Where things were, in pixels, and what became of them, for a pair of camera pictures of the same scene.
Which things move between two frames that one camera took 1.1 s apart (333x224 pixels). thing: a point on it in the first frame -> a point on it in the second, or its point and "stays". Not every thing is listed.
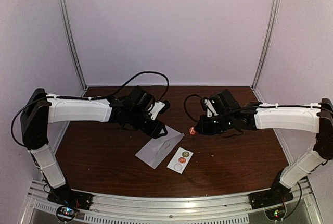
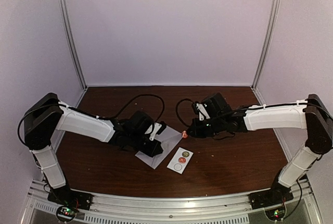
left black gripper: x=153 y=132 -> x=152 y=152
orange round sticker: x=182 y=160 stays
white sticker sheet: x=180 y=160 stays
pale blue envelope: x=154 y=152 stays
